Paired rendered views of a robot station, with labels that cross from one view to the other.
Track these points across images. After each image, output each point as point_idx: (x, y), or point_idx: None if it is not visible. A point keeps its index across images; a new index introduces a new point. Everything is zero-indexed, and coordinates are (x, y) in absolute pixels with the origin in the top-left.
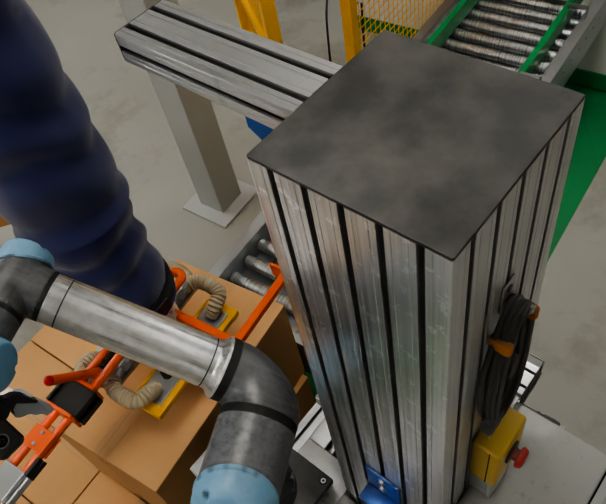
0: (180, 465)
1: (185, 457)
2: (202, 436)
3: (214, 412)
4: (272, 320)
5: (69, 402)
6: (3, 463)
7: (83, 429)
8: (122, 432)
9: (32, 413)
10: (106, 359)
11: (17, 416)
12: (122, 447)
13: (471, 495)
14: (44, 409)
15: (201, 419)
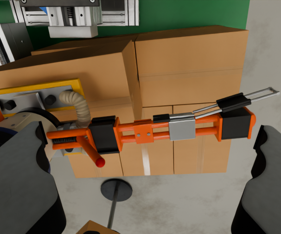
0: (99, 54)
1: (93, 55)
2: (77, 57)
3: (59, 61)
4: None
5: (108, 136)
6: (173, 140)
7: (127, 121)
8: (111, 100)
9: (33, 155)
10: (67, 139)
11: (49, 197)
12: (117, 93)
13: None
14: (16, 136)
15: (67, 63)
